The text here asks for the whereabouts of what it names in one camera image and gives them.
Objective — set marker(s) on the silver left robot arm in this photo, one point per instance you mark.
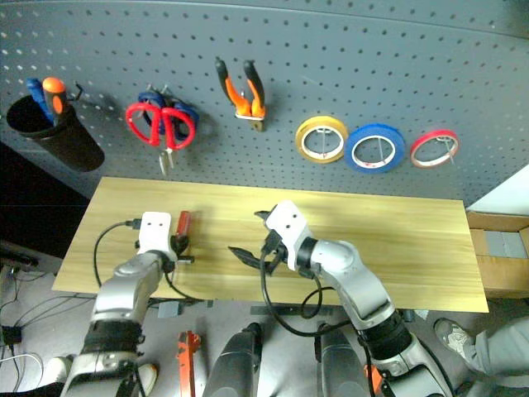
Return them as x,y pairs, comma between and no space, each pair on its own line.
124,281

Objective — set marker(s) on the grey trouser leg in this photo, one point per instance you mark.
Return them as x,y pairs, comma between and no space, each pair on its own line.
500,347

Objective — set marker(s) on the white shoe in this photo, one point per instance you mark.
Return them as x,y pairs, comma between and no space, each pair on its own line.
146,376
55,368

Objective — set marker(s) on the grey perforated pegboard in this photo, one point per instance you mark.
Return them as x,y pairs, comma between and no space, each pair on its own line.
372,62

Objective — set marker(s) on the yellowish tan tape roll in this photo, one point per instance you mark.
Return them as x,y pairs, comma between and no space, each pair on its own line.
322,159

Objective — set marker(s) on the grey foam block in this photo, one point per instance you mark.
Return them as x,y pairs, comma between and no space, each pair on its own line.
504,244

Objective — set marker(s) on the blue tape roll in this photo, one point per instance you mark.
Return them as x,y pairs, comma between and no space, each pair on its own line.
372,169

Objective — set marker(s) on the orange and black screwdriver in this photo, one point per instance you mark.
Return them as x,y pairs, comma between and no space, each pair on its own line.
53,87

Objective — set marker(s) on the white panel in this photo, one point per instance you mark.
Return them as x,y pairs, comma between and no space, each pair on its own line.
508,194

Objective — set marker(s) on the dark table frame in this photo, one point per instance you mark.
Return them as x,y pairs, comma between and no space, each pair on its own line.
285,309

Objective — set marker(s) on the grey sneaker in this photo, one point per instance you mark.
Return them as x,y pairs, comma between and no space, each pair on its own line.
452,335

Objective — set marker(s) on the black pegboard hook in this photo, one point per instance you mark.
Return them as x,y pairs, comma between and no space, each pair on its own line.
80,92

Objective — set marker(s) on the small black floor box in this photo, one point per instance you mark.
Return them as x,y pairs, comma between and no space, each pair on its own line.
11,334

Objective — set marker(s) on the dark grey rounded cover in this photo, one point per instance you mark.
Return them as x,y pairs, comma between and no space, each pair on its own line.
231,364
339,364

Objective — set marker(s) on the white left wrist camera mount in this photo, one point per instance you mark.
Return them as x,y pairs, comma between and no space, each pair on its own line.
153,237

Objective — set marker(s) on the orange and black pliers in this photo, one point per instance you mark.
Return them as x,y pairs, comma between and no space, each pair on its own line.
237,97

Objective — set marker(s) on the red tape roll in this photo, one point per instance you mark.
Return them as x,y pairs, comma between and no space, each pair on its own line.
430,135

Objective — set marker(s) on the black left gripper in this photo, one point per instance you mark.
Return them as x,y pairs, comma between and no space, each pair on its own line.
182,260

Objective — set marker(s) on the metal pegboard hook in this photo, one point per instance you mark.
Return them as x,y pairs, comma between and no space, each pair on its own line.
379,149
322,142
448,149

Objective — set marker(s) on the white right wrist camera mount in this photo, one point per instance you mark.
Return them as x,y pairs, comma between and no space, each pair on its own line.
289,235

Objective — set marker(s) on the brown cardboard box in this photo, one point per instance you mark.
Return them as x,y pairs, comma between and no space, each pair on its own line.
504,277

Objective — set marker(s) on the metal pliers holder bracket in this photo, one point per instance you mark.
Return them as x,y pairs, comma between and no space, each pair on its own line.
244,116

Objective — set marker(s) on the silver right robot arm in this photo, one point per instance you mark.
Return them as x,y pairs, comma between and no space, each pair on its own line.
355,273

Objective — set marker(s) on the small grey box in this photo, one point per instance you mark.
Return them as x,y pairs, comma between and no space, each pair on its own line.
169,310

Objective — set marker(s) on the black holder cup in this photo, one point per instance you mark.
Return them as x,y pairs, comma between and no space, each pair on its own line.
70,144

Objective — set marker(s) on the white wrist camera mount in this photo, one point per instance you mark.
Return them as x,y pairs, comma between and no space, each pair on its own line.
289,235
153,237

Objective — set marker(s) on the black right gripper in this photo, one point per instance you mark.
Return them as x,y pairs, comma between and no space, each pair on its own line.
270,244

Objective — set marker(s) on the orange metal bracket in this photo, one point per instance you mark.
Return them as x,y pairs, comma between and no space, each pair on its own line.
188,364
374,378

